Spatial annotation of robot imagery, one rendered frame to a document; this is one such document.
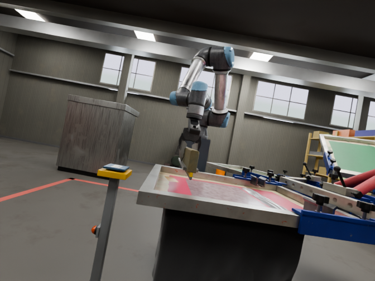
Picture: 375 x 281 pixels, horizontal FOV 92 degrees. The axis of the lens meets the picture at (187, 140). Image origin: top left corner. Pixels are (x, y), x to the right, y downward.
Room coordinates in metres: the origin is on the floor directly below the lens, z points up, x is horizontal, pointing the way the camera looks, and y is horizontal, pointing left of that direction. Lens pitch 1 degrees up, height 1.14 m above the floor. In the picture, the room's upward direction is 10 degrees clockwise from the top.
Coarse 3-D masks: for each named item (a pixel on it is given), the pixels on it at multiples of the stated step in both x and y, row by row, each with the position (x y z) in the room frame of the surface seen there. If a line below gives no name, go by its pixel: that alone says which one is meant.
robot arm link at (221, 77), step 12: (216, 48) 1.08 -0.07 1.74; (228, 48) 1.05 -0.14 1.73; (216, 60) 1.08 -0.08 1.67; (228, 60) 1.06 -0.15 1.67; (216, 72) 1.13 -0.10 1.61; (228, 72) 1.15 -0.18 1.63; (216, 84) 1.18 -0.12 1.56; (216, 96) 1.22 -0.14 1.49; (216, 108) 1.26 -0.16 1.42; (216, 120) 1.29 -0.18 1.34; (228, 120) 1.35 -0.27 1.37
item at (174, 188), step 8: (176, 192) 0.68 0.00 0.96; (184, 192) 0.70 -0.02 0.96; (192, 192) 0.72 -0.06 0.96; (200, 192) 0.75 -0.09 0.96; (208, 192) 0.77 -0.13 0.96; (216, 192) 0.80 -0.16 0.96; (224, 192) 0.83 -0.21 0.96; (224, 200) 0.70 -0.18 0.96; (232, 200) 0.72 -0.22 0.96; (240, 200) 0.74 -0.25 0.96; (248, 200) 0.77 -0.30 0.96; (256, 200) 0.79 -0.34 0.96; (288, 208) 0.76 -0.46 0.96; (296, 208) 0.78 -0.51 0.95
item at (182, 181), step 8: (176, 176) 1.00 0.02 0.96; (176, 184) 0.82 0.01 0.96; (184, 184) 0.85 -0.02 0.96; (192, 184) 0.88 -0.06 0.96; (200, 184) 0.91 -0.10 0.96; (208, 184) 0.95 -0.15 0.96; (216, 184) 0.99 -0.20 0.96; (224, 184) 1.03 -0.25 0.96; (232, 192) 0.86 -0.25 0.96; (240, 192) 0.89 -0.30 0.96; (264, 192) 1.00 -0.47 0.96; (272, 192) 1.05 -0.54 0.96; (272, 200) 0.85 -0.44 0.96; (280, 200) 0.88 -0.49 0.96; (288, 200) 0.91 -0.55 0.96
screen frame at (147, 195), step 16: (208, 176) 1.08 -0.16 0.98; (224, 176) 1.10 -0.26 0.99; (144, 192) 0.51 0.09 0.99; (160, 192) 0.53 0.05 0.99; (288, 192) 1.01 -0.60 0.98; (176, 208) 0.52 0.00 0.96; (192, 208) 0.52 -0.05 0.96; (208, 208) 0.52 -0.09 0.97; (224, 208) 0.53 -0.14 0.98; (240, 208) 0.53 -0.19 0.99; (256, 208) 0.55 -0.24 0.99; (272, 208) 0.58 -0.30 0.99; (272, 224) 0.54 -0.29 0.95; (288, 224) 0.55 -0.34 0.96
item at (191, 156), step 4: (188, 148) 0.73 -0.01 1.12; (184, 152) 0.82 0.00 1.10; (188, 152) 0.67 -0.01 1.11; (192, 152) 0.61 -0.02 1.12; (196, 152) 0.61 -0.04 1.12; (184, 156) 0.79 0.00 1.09; (188, 156) 0.65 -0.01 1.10; (192, 156) 0.61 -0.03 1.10; (196, 156) 0.61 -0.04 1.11; (184, 160) 0.76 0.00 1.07; (188, 160) 0.63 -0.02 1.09; (192, 160) 0.61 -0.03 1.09; (196, 160) 0.61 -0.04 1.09; (188, 164) 0.61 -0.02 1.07; (192, 164) 0.61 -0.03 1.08; (196, 164) 0.61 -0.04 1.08; (188, 168) 0.61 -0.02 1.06; (192, 168) 0.61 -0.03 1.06; (192, 172) 0.61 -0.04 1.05
